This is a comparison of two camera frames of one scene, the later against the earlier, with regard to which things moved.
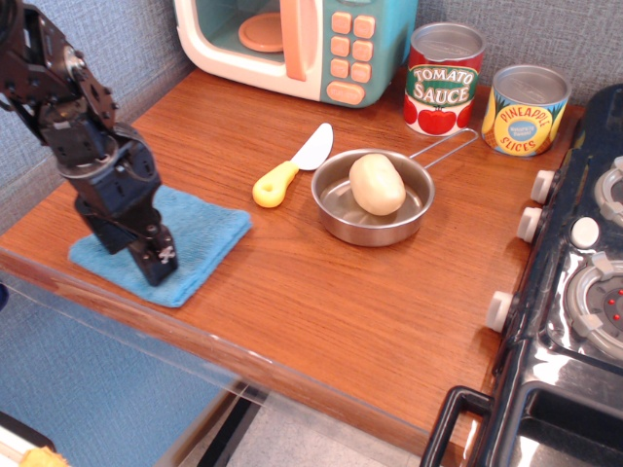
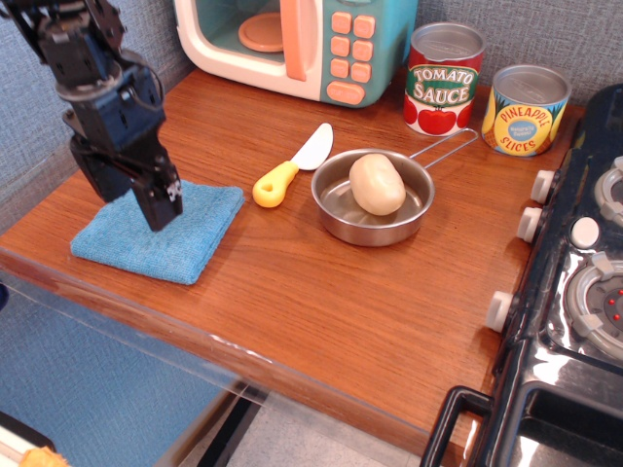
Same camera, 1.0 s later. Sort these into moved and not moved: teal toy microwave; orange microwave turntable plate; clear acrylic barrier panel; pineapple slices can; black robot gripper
Moved: black robot gripper
Not moved: clear acrylic barrier panel; teal toy microwave; orange microwave turntable plate; pineapple slices can
